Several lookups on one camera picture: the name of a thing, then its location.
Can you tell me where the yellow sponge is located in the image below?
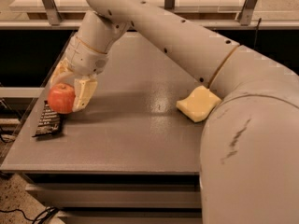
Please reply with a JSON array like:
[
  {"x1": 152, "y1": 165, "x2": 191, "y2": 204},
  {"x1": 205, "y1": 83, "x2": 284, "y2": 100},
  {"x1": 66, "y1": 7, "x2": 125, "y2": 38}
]
[{"x1": 176, "y1": 86, "x2": 221, "y2": 122}]

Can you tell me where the black rxbar chocolate wrapper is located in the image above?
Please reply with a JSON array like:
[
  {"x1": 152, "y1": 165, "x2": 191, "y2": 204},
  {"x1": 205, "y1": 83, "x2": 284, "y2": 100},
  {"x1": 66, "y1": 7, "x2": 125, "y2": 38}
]
[{"x1": 34, "y1": 101, "x2": 64, "y2": 137}]

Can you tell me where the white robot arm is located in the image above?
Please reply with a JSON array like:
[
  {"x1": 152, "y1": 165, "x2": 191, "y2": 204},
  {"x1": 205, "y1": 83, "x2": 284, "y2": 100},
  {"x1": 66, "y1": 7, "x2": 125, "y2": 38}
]
[{"x1": 50, "y1": 0, "x2": 299, "y2": 224}]

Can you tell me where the red apple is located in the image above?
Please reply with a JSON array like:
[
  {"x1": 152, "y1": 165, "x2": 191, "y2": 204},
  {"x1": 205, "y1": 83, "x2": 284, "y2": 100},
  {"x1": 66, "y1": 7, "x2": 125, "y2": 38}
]
[{"x1": 48, "y1": 83, "x2": 75, "y2": 114}]

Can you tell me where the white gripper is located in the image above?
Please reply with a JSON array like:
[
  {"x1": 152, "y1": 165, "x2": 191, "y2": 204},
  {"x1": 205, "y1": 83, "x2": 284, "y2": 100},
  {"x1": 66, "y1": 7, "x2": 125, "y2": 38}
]
[{"x1": 50, "y1": 35, "x2": 108, "y2": 112}]

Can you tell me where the black floor cable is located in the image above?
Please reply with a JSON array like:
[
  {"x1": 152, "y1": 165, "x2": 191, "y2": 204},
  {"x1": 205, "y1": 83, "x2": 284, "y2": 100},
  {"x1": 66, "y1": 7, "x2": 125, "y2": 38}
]
[{"x1": 0, "y1": 205, "x2": 60, "y2": 224}]

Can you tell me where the right metal bracket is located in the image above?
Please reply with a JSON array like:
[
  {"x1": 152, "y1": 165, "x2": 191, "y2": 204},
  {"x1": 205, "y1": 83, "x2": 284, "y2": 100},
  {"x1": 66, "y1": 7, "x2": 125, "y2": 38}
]
[{"x1": 237, "y1": 0, "x2": 258, "y2": 26}]

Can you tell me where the left metal bracket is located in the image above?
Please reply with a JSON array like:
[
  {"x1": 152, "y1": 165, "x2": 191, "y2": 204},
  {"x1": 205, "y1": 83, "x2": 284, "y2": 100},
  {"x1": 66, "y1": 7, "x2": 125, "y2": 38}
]
[{"x1": 41, "y1": 0, "x2": 62, "y2": 26}]

